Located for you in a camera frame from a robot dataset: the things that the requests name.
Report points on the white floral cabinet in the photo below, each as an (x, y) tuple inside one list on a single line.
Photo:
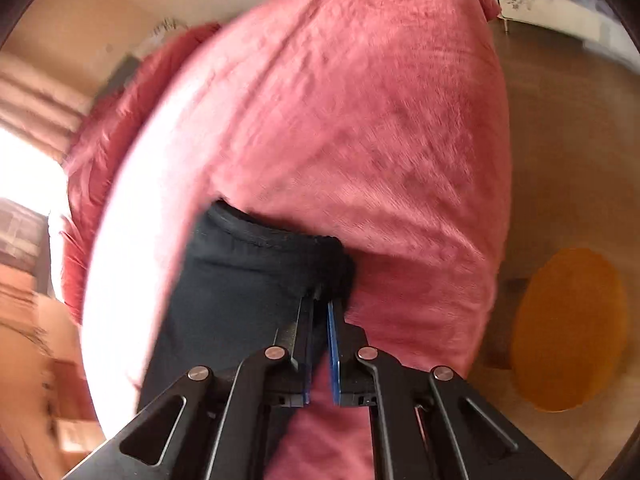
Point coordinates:
[(608, 26)]

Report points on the black pants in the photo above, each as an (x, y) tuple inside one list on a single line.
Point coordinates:
[(241, 281)]

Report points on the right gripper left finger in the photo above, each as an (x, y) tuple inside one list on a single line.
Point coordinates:
[(293, 380)]

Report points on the red bed blanket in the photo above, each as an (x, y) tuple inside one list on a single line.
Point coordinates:
[(383, 123)]

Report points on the orange round stool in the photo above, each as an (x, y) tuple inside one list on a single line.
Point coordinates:
[(570, 331)]

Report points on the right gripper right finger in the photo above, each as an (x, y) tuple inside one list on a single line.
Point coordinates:
[(351, 382)]

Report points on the red pillow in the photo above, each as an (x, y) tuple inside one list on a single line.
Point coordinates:
[(100, 146)]

